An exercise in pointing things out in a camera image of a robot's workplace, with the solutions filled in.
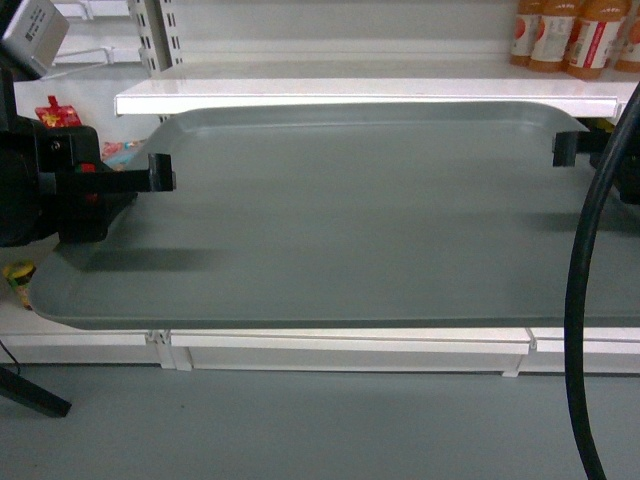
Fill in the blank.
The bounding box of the white upper shelf board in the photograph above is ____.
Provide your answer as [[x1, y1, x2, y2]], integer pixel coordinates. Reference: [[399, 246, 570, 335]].
[[114, 60, 639, 120]]

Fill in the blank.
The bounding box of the thick black cable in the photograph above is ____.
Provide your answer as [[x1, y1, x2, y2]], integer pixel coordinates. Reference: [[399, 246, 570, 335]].
[[563, 79, 640, 480]]

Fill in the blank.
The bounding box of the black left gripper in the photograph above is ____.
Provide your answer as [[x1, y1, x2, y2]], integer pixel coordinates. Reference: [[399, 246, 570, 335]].
[[1, 69, 176, 248]]

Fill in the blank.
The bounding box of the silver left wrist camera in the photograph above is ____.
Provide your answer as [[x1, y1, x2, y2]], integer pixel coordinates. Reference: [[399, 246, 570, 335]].
[[1, 0, 69, 81]]

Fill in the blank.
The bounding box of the white middle shelf board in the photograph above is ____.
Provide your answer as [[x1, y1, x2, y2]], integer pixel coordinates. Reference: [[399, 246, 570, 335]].
[[0, 279, 640, 379]]

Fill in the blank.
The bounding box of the black table leg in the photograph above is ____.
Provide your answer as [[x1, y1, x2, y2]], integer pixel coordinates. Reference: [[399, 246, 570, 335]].
[[1, 367, 72, 418]]

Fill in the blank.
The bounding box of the grey rectangular serving tray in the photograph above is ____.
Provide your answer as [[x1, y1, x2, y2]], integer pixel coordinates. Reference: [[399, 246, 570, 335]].
[[28, 100, 640, 332]]

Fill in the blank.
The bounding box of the orange juice bottle front centre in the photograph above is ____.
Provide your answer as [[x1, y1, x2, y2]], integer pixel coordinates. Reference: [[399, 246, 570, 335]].
[[566, 0, 631, 80]]

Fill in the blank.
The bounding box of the orange juice bottle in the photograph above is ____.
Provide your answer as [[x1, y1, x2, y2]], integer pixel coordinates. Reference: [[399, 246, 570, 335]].
[[614, 9, 640, 73], [527, 0, 582, 73], [566, 0, 631, 80], [509, 0, 542, 66]]

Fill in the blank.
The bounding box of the white shelf board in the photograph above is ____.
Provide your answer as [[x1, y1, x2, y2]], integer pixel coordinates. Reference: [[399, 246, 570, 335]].
[[0, 279, 640, 379], [114, 60, 639, 120]]

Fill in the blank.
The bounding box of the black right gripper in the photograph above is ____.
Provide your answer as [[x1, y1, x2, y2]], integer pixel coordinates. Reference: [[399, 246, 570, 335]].
[[551, 119, 640, 205]]

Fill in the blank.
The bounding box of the orange juice bottle far left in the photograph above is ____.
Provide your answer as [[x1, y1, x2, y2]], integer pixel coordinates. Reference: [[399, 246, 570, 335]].
[[509, 0, 542, 66]]

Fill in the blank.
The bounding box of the orange juice bottle far right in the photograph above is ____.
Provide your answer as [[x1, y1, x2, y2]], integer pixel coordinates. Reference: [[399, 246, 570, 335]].
[[614, 9, 640, 73]]

